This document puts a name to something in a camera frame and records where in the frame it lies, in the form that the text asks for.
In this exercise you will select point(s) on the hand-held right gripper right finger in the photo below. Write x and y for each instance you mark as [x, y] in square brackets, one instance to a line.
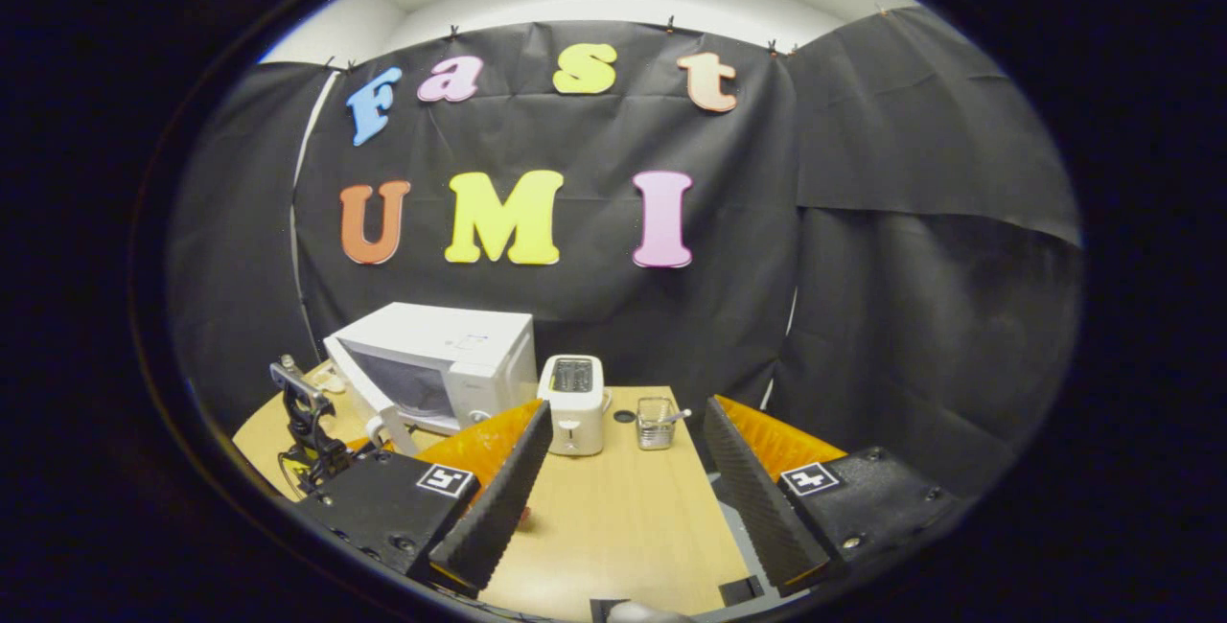
[757, 498]

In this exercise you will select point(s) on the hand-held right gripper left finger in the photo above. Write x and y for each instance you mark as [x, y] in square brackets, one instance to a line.
[498, 508]

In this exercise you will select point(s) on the white microwave oven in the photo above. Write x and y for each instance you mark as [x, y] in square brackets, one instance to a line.
[451, 340]

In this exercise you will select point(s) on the white divided snack plate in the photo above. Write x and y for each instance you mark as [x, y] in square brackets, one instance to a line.
[329, 380]

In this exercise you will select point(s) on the white toaster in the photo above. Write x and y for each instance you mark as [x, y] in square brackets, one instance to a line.
[572, 412]

